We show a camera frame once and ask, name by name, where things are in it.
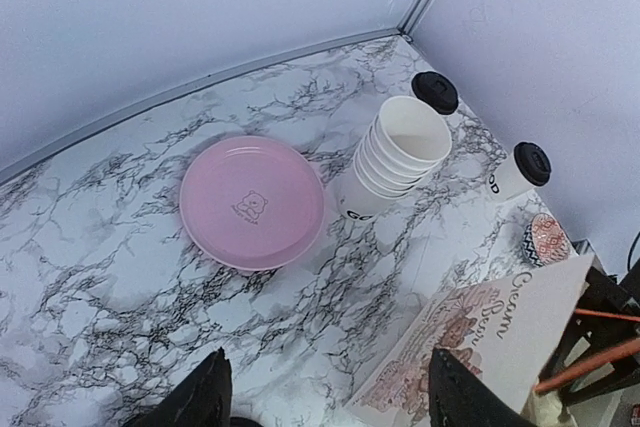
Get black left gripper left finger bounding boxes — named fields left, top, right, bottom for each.
left=124, top=348, right=233, bottom=427

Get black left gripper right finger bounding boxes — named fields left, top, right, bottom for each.
left=428, top=348, right=510, bottom=426

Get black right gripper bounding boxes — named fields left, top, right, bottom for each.
left=541, top=266, right=639, bottom=406

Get white paper bag pink handles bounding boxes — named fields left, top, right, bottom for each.
left=344, top=251, right=640, bottom=427

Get white paper coffee cup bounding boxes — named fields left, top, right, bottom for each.
left=486, top=151, right=539, bottom=202

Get pink plate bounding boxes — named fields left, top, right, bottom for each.
left=179, top=136, right=325, bottom=272

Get stack of white paper cups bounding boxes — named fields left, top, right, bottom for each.
left=336, top=96, right=452, bottom=222

